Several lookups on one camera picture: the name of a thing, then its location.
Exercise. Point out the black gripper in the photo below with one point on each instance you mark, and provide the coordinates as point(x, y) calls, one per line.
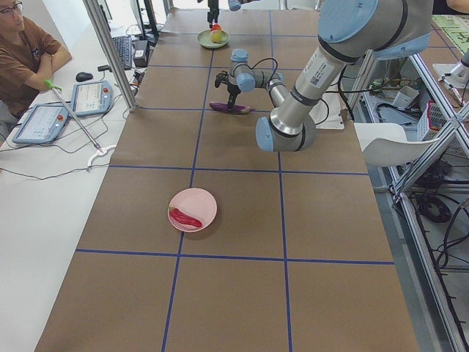
point(212, 8)
point(232, 89)

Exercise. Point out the purple eggplant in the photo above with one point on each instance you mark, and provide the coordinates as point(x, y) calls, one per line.
point(226, 108)

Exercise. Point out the green and pink peach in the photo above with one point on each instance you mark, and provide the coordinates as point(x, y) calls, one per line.
point(216, 36)

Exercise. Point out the red chili pepper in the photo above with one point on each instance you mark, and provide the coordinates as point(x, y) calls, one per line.
point(175, 214)

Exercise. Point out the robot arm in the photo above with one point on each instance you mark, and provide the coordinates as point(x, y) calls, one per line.
point(346, 31)
point(234, 5)

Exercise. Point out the light green plate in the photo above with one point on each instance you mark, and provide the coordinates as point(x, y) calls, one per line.
point(203, 39)

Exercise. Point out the black keyboard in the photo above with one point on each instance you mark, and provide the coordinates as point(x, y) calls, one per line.
point(124, 49)

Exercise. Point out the pink plate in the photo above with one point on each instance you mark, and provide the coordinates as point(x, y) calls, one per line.
point(195, 202)

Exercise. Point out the far teach pendant tablet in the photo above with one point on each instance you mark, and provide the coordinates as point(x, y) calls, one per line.
point(91, 98)

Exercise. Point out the teach pendant tablet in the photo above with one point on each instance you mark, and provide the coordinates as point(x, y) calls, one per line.
point(42, 125)
point(91, 98)

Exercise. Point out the black computer mouse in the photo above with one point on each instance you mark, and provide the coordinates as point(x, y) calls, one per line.
point(83, 76)

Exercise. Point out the white plastic chair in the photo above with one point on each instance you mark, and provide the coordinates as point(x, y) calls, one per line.
point(386, 144)

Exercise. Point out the metal reacher stick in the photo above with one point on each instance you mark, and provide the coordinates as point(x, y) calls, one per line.
point(100, 150)

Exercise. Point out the person in brown shirt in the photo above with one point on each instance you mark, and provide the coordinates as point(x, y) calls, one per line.
point(29, 57)

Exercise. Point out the near teach pendant tablet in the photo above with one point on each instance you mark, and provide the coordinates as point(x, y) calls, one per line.
point(42, 125)

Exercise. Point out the white plastic basket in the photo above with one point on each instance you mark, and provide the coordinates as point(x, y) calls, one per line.
point(429, 124)

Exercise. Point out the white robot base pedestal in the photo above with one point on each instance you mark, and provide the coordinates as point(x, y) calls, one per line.
point(328, 112)

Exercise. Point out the aluminium frame post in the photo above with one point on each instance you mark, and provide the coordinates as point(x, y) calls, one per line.
point(104, 37)

